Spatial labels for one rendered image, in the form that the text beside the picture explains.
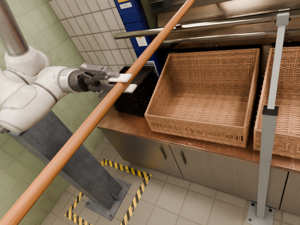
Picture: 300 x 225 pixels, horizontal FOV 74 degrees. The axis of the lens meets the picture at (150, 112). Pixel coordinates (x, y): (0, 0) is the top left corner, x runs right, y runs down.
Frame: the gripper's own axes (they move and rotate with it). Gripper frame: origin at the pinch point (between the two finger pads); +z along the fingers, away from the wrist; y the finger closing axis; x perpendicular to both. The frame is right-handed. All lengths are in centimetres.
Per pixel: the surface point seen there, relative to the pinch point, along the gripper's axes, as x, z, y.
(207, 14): -78, 1, 14
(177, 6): -77, -15, 7
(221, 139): -28, 16, 59
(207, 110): -50, 3, 61
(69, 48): -70, -123, 23
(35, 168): 20, -123, 78
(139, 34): -39.1, -18.1, 3.2
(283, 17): -38, 37, 3
